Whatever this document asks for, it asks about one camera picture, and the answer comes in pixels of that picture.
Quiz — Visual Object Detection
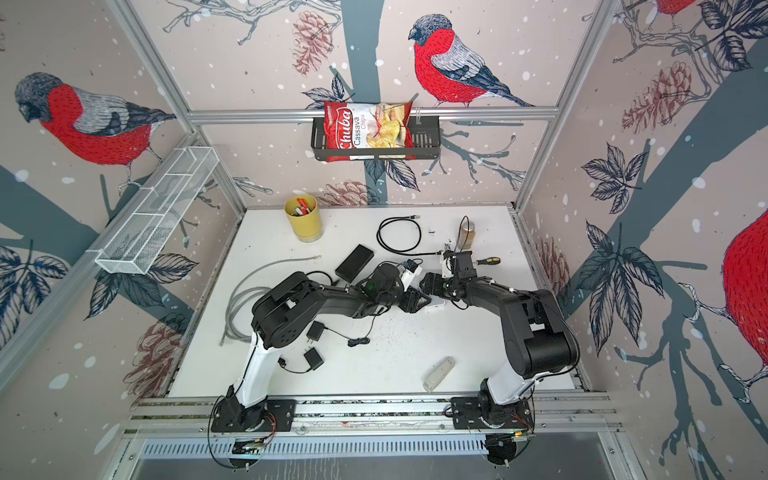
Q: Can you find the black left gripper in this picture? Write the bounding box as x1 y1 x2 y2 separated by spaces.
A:
377 283 433 313

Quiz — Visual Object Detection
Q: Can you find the black ethernet cable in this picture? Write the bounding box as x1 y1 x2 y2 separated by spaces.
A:
376 214 448 257

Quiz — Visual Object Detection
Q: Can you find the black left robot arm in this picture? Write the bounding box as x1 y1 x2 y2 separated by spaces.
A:
233 262 431 409

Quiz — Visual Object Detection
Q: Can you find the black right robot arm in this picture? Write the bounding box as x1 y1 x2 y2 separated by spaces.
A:
419 251 581 413

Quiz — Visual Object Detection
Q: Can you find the black ribbed power brick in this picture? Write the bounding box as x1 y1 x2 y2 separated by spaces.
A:
335 244 374 283

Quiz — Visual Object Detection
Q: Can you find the black yellow flathead screwdriver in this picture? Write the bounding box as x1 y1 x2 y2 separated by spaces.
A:
475 257 501 266

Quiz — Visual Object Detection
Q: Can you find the beige power strip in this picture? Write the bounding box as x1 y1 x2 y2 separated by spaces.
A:
422 356 456 393

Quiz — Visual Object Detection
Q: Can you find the yellow pen cup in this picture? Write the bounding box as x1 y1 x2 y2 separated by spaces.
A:
284 194 323 243

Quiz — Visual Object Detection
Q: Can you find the red cassava chips bag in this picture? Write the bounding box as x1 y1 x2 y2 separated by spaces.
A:
323 102 414 162

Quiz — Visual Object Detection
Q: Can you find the black wall plug adapter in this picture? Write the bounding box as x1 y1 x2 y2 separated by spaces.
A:
303 347 324 371

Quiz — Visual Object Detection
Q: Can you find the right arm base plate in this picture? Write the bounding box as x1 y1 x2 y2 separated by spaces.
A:
445 397 535 431

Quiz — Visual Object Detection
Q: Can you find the black wire wall basket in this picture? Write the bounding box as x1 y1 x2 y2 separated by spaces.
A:
310 116 441 161

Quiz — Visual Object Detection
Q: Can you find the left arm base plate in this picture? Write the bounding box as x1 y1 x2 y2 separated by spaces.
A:
210 395 297 433

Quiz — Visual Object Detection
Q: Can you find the white mesh wall shelf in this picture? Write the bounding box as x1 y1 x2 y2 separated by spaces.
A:
95 146 219 274

